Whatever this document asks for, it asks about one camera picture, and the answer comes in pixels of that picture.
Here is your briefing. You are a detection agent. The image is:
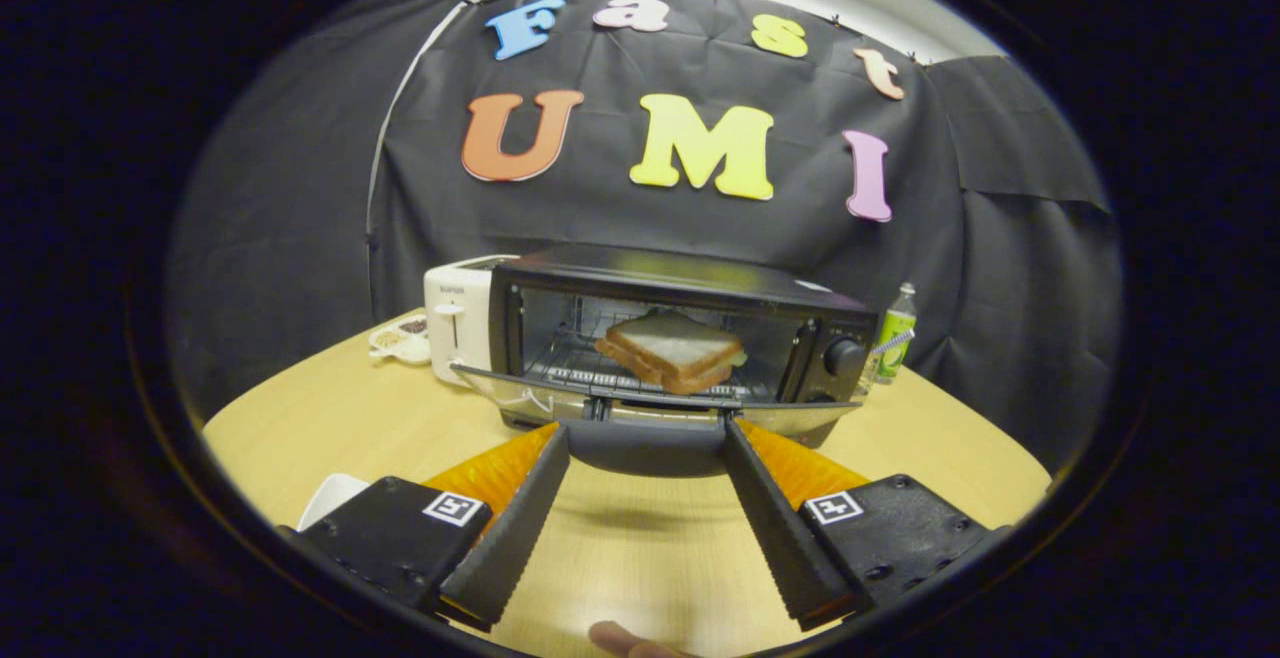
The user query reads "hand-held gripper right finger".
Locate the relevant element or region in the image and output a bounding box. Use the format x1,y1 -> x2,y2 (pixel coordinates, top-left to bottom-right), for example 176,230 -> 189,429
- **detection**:
722,418 -> 1011,634

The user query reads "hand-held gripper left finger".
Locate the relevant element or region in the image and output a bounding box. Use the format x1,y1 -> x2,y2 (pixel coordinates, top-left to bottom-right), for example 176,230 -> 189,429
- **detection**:
280,423 -> 571,631

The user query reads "toast sandwich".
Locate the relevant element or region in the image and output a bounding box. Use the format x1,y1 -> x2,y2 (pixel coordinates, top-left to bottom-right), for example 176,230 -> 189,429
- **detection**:
595,310 -> 749,397

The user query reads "black toaster oven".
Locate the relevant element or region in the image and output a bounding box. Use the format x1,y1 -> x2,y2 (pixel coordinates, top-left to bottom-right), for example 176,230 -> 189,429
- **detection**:
450,243 -> 881,479

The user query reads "white pop-up toaster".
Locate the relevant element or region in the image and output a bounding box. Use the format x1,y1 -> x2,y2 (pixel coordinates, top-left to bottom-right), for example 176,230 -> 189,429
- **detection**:
423,255 -> 521,386

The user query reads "white rectangular tray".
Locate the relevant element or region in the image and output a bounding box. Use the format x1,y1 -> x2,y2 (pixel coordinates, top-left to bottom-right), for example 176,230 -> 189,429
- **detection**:
297,473 -> 373,531

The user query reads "white divided snack dish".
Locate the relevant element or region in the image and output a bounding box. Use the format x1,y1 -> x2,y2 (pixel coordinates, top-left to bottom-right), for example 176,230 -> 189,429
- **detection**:
368,313 -> 433,367

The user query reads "green drink bottle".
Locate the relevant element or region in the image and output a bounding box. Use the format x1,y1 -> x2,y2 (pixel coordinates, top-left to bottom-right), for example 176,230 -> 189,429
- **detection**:
872,283 -> 918,386

